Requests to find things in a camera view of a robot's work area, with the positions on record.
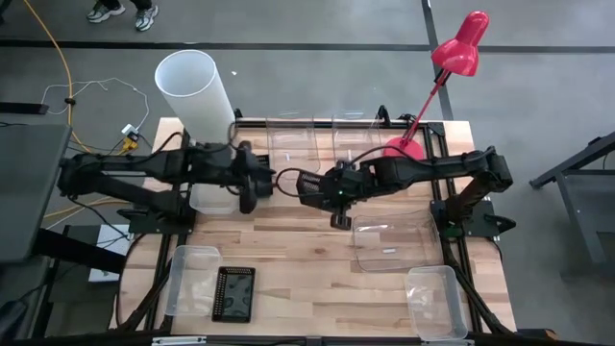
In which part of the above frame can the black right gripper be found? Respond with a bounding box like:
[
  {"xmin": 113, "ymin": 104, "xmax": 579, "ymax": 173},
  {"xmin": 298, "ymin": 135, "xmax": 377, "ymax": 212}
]
[{"xmin": 297, "ymin": 161, "xmax": 369, "ymax": 231}]

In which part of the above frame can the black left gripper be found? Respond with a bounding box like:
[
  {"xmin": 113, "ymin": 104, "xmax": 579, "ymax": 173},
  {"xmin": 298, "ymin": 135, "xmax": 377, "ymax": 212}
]
[{"xmin": 233, "ymin": 140, "xmax": 278, "ymax": 215}]

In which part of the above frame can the clear plastic basket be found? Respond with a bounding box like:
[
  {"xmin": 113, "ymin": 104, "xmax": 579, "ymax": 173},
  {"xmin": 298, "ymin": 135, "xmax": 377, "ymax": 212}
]
[
  {"xmin": 352, "ymin": 210, "xmax": 442, "ymax": 274},
  {"xmin": 265, "ymin": 114, "xmax": 322, "ymax": 182},
  {"xmin": 331, "ymin": 112, "xmax": 385, "ymax": 164}
]

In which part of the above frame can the white cylinder table lamp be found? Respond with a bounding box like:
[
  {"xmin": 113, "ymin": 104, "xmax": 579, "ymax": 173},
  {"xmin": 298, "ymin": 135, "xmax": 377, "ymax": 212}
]
[{"xmin": 154, "ymin": 49, "xmax": 237, "ymax": 148}]

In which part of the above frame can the red desk lamp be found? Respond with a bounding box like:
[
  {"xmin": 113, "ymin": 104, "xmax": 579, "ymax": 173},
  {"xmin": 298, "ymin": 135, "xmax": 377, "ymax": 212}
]
[{"xmin": 382, "ymin": 10, "xmax": 490, "ymax": 162}]

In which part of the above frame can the black support beam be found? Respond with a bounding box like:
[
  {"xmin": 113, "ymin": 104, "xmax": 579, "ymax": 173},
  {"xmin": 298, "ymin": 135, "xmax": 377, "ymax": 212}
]
[{"xmin": 33, "ymin": 228, "xmax": 127, "ymax": 275}]

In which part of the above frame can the person's grey shoe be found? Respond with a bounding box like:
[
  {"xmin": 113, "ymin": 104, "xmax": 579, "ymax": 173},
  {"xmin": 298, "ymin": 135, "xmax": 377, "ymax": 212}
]
[
  {"xmin": 86, "ymin": 1, "xmax": 127, "ymax": 24},
  {"xmin": 135, "ymin": 4, "xmax": 160, "ymax": 33}
]

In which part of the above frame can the grey desk panel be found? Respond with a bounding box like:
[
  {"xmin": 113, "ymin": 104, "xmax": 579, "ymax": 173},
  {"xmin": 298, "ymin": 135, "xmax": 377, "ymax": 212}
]
[{"xmin": 0, "ymin": 123, "xmax": 73, "ymax": 263}]

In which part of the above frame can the flat black floor bar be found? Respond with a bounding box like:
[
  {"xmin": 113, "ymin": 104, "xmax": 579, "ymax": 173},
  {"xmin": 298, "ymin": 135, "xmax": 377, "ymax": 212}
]
[{"xmin": 0, "ymin": 101, "xmax": 50, "ymax": 115}]

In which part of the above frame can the grey metal side table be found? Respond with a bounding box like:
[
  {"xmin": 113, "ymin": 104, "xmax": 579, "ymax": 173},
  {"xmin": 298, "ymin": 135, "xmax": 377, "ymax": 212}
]
[{"xmin": 529, "ymin": 130, "xmax": 615, "ymax": 278}]

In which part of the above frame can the orange and black object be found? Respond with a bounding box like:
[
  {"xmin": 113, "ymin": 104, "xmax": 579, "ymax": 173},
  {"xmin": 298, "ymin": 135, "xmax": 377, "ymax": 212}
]
[{"xmin": 518, "ymin": 328, "xmax": 561, "ymax": 341}]

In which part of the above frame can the black looped gripper cable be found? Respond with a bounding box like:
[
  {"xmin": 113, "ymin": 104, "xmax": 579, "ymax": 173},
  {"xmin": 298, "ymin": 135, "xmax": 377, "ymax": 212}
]
[{"xmin": 272, "ymin": 166, "xmax": 304, "ymax": 199}]

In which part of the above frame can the black aluminium table frame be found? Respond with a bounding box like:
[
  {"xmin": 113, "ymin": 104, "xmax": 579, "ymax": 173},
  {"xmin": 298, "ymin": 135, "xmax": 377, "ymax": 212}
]
[{"xmin": 114, "ymin": 117, "xmax": 518, "ymax": 337}]

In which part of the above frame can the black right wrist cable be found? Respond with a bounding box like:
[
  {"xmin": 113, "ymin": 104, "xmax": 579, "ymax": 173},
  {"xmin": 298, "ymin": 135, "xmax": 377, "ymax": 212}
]
[{"xmin": 348, "ymin": 145, "xmax": 386, "ymax": 164}]

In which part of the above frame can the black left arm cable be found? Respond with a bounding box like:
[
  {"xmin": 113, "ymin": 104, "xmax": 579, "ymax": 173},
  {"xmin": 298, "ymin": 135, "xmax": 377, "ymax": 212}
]
[{"xmin": 153, "ymin": 131, "xmax": 186, "ymax": 155}]

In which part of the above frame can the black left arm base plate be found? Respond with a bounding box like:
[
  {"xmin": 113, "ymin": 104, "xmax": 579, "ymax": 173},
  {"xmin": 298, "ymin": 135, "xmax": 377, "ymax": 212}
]
[{"xmin": 128, "ymin": 206, "xmax": 197, "ymax": 235}]

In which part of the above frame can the thin white cable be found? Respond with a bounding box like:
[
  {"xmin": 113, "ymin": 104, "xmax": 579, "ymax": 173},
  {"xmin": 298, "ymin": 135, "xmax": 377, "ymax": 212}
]
[{"xmin": 40, "ymin": 77, "xmax": 150, "ymax": 131}]

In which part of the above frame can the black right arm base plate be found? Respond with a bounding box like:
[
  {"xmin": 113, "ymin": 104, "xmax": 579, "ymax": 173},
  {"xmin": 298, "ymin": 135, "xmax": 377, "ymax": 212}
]
[{"xmin": 430, "ymin": 199, "xmax": 501, "ymax": 239}]

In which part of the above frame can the silver metal bracket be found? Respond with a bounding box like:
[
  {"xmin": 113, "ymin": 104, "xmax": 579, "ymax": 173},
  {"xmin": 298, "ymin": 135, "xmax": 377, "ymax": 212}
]
[
  {"xmin": 152, "ymin": 335, "xmax": 208, "ymax": 346},
  {"xmin": 421, "ymin": 338, "xmax": 475, "ymax": 346}
]

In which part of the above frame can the yellow floor cable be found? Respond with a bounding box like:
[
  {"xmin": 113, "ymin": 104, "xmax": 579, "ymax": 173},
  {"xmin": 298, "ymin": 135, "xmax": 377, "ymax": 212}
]
[{"xmin": 21, "ymin": 0, "xmax": 135, "ymax": 218}]

